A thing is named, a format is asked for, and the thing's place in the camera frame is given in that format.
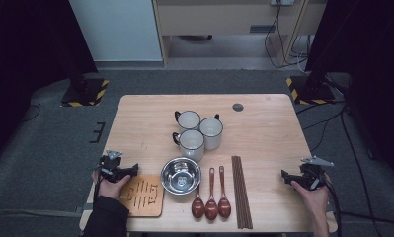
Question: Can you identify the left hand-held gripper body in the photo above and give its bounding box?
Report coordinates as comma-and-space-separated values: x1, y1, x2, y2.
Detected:
98, 150, 124, 183

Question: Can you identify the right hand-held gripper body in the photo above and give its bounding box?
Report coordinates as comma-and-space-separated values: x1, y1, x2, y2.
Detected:
300, 156, 335, 192

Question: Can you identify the square carved wooden coaster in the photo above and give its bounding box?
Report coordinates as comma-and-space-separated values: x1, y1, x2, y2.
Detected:
119, 174, 165, 218

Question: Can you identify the stainless steel bowl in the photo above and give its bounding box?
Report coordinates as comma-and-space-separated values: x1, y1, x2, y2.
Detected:
160, 156, 202, 197

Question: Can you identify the bundle of brown chopsticks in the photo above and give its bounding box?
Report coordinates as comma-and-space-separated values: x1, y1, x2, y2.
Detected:
231, 155, 254, 230

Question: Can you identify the reddish brown wooden spoon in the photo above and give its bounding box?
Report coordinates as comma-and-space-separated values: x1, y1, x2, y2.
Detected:
204, 167, 219, 221
191, 184, 205, 219
217, 165, 232, 219

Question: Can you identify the white enamel mug black rim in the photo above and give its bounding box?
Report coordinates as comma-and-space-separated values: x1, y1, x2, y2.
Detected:
174, 110, 202, 133
172, 128, 205, 163
198, 114, 224, 151

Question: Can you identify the person's left hand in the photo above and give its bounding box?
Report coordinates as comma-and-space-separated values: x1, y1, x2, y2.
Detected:
91, 171, 132, 198

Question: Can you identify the person's right hand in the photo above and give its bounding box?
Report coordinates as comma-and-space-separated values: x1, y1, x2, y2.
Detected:
291, 179, 331, 218

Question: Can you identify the grey tape strip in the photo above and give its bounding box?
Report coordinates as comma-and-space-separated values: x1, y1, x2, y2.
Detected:
75, 202, 95, 214

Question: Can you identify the black hazard-striped stand base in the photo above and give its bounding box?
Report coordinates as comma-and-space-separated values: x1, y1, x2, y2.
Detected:
60, 78, 110, 108
285, 75, 337, 106

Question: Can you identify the white panel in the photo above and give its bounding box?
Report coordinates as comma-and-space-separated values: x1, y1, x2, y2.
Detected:
68, 0, 164, 62

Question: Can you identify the black curtain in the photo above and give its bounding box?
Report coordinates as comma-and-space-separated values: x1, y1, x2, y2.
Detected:
0, 0, 99, 172
304, 0, 394, 186

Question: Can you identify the light wooden desk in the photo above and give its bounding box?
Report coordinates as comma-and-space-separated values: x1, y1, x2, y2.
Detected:
151, 0, 329, 68

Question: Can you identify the left hand-held gripper black cable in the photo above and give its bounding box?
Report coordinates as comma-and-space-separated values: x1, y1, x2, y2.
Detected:
93, 169, 103, 200

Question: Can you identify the hand-held gripper black cable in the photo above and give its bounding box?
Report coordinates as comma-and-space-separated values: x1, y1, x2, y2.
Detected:
322, 179, 343, 237
93, 169, 103, 200

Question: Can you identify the right hand-held gripper black cable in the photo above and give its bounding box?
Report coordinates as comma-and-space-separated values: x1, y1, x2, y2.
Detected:
322, 179, 343, 237

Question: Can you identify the thin black floor cable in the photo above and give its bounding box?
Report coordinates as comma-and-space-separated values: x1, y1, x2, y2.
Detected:
21, 103, 41, 123

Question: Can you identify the black hanging cable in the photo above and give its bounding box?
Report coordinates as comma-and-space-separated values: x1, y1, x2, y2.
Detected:
264, 3, 309, 70

